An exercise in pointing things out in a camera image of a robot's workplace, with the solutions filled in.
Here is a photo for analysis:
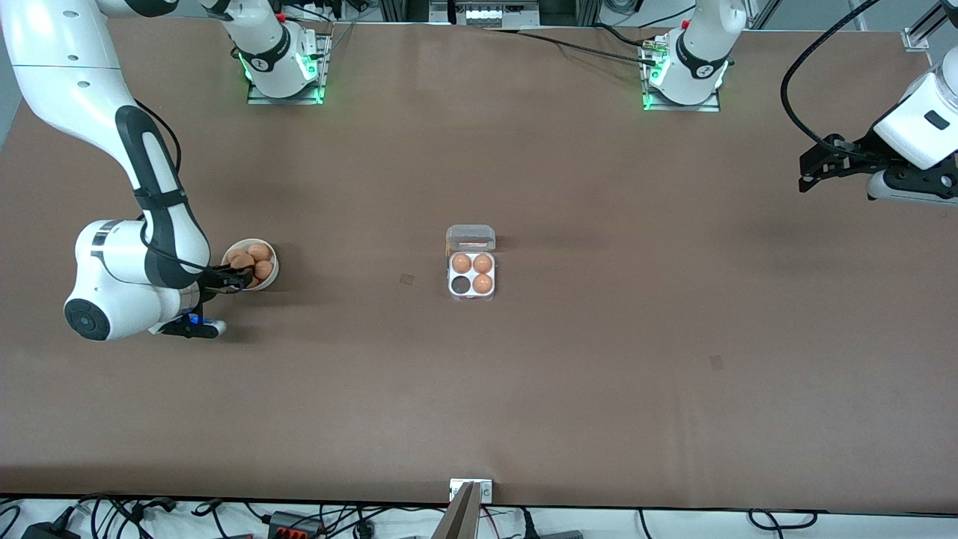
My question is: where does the clear plastic egg box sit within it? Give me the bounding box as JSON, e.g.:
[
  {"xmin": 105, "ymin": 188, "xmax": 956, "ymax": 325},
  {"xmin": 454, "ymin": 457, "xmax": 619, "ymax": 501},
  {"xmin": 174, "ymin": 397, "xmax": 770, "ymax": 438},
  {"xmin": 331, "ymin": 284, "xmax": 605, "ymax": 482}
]
[{"xmin": 446, "ymin": 225, "xmax": 496, "ymax": 302}]

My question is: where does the white bowl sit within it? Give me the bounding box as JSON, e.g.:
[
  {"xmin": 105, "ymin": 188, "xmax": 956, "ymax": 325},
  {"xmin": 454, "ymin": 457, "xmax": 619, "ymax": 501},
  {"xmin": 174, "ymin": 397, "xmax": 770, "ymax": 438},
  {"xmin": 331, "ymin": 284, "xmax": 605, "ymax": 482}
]
[{"xmin": 222, "ymin": 238, "xmax": 279, "ymax": 291}]

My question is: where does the orange black connector block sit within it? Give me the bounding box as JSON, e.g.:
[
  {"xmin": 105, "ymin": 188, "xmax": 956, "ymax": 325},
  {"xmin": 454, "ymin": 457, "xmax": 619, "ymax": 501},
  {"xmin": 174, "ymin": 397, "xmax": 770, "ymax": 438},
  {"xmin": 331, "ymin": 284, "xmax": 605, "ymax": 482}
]
[{"xmin": 268, "ymin": 511, "xmax": 324, "ymax": 539}]

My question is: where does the black power adapter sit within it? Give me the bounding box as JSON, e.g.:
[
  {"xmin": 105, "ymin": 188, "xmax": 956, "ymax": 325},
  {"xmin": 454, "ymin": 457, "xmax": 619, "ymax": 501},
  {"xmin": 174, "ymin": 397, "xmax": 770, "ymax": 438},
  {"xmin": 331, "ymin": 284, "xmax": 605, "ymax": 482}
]
[{"xmin": 21, "ymin": 517, "xmax": 82, "ymax": 539}]

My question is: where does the aluminium profile beam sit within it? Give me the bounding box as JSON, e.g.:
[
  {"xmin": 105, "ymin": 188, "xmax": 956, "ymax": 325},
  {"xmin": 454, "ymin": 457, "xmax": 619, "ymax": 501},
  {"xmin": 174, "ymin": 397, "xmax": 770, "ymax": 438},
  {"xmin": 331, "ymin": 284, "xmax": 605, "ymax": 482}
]
[{"xmin": 430, "ymin": 483, "xmax": 483, "ymax": 539}]

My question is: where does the white power strip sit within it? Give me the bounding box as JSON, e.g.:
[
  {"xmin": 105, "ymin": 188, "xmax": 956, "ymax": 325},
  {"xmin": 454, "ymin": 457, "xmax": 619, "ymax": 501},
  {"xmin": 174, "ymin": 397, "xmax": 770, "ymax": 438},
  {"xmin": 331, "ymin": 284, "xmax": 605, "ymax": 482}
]
[{"xmin": 454, "ymin": 0, "xmax": 541, "ymax": 28}]

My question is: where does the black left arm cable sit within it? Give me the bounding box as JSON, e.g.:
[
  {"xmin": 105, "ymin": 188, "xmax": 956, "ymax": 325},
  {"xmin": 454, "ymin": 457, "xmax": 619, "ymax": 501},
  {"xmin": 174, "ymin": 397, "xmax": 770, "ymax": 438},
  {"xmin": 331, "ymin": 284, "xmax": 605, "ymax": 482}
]
[{"xmin": 780, "ymin": 0, "xmax": 884, "ymax": 147}]

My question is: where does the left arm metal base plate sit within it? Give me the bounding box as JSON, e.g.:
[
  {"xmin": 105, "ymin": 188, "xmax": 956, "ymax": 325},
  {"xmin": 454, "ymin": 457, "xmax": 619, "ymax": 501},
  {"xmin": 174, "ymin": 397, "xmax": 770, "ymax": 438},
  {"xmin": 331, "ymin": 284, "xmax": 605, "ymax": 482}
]
[{"xmin": 641, "ymin": 34, "xmax": 721, "ymax": 113}]

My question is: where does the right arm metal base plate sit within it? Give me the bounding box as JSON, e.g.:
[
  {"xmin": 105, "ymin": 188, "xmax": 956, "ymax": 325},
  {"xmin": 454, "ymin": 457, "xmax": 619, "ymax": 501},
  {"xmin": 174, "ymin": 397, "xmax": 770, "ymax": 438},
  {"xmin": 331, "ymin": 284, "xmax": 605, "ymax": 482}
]
[{"xmin": 247, "ymin": 34, "xmax": 326, "ymax": 106}]

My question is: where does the thin black table cable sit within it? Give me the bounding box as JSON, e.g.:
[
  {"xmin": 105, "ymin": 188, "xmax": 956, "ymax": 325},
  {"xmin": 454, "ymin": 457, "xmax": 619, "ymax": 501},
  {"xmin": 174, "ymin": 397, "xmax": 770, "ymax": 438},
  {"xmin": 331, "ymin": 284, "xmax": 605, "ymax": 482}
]
[{"xmin": 486, "ymin": 27, "xmax": 656, "ymax": 67}]

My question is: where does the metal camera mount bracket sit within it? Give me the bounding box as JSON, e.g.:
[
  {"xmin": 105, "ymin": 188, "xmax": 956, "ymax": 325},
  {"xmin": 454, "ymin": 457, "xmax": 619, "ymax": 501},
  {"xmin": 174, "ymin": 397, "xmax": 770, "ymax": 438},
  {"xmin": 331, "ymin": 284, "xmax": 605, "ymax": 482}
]
[{"xmin": 449, "ymin": 478, "xmax": 493, "ymax": 504}]

